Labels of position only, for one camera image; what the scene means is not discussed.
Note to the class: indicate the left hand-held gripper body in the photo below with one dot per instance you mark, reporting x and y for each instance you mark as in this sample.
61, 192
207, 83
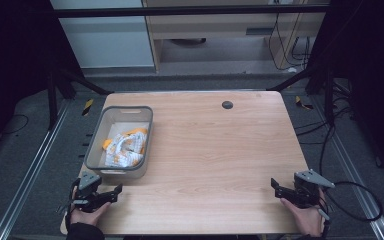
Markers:
87, 193

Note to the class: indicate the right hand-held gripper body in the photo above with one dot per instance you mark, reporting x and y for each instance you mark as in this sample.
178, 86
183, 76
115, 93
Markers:
305, 190

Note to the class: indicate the white and orange cloth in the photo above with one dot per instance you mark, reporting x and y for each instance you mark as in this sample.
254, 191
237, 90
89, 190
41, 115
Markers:
126, 150

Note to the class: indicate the grey plastic basket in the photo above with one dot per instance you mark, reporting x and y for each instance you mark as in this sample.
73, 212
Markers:
120, 141

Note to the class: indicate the person's left hand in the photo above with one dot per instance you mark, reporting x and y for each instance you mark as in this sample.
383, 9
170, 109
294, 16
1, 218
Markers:
88, 216

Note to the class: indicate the person's right hand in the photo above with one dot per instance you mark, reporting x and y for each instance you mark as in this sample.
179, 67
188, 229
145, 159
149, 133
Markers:
305, 218

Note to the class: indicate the black and yellow tape strip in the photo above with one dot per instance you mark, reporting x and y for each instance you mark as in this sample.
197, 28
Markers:
87, 106
302, 104

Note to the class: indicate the round black table grommet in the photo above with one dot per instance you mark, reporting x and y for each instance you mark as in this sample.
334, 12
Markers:
227, 105

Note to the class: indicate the black metal stand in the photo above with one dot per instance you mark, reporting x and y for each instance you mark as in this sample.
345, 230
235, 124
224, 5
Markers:
320, 83
58, 90

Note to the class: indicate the white cabinet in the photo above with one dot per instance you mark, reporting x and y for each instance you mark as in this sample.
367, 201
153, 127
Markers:
103, 36

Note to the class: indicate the wooden desk with shelf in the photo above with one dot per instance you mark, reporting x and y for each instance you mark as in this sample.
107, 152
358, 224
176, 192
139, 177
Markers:
220, 30

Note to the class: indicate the black horizontal bar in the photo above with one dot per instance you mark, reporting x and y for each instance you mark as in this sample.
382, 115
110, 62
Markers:
186, 11

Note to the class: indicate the aluminium floor rail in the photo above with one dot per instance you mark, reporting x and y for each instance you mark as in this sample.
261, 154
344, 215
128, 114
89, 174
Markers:
30, 173
350, 170

